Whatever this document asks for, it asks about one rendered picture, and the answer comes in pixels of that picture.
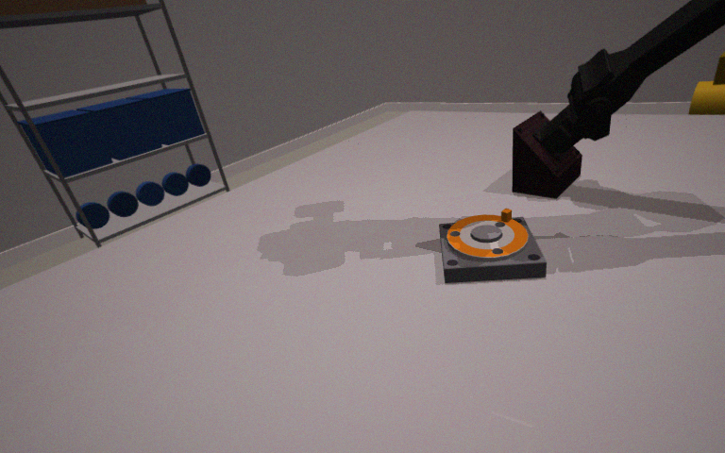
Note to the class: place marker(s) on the orange and white round plate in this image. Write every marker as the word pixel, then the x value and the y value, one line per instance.
pixel 514 237

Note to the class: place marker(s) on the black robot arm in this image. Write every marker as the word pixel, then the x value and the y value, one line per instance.
pixel 606 82

